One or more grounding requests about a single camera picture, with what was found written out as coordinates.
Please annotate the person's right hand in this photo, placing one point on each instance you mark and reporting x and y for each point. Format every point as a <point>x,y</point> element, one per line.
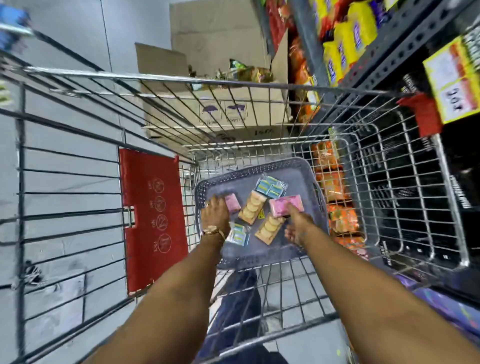
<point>300,228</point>

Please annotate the person's left hand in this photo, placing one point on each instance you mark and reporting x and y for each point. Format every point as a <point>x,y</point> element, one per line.
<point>215,217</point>

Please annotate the person's right fingers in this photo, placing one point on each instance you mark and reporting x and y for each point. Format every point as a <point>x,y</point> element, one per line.
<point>293,213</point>

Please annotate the person's left fingers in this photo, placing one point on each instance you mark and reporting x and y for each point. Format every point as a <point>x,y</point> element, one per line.
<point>213,200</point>

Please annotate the large pink snack packet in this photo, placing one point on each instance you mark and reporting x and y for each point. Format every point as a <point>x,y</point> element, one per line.
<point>287,205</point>

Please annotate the small pink snack packet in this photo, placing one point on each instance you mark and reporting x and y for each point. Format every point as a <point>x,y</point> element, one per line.
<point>233,203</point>

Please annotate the person's right forearm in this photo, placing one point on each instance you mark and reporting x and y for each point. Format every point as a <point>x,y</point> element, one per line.
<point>375,311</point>

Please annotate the person's left forearm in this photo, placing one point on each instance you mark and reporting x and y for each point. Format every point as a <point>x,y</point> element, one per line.
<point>168,307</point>

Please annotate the clear biscuit packet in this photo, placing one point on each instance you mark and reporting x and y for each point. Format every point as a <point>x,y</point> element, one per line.
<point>270,228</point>
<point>252,207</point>

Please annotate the grey plastic basket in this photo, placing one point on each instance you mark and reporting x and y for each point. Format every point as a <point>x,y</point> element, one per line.
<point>300,180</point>

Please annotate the blue green snack packet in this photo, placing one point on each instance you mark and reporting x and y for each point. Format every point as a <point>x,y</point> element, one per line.
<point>238,234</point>
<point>270,186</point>

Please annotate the row of orange snack packets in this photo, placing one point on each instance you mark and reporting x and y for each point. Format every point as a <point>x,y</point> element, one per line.
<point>333,187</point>

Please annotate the red cart seat flap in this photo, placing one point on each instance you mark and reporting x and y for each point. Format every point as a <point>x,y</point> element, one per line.
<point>153,221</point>

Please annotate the open cardboard box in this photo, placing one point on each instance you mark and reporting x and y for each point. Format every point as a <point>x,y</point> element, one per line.
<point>210,108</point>

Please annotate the person's leg in blue jeans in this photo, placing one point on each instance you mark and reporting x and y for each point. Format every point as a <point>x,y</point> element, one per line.
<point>236,318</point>

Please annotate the packets in cardboard box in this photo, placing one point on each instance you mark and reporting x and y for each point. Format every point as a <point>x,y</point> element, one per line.
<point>243,73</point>

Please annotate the red cart corner bumper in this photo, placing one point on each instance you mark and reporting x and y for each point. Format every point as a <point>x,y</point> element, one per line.
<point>423,112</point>

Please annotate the tall cardboard box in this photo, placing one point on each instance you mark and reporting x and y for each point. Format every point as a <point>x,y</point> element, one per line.
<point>217,33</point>

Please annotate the purple packets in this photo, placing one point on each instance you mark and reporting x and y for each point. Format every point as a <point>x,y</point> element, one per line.
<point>446,307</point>

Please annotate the row of yellow snack packets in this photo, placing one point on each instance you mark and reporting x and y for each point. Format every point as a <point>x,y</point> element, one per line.
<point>350,33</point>

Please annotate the red snack packets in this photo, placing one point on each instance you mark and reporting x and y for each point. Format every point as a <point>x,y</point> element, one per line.
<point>276,20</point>

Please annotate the grey metal shelf rack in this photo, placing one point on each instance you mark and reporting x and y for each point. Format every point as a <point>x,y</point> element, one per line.
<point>393,48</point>

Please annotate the yellow price label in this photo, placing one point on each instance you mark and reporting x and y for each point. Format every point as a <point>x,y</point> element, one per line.
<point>452,80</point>

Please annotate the blue object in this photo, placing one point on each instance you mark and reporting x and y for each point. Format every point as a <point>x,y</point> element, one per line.
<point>13,26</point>

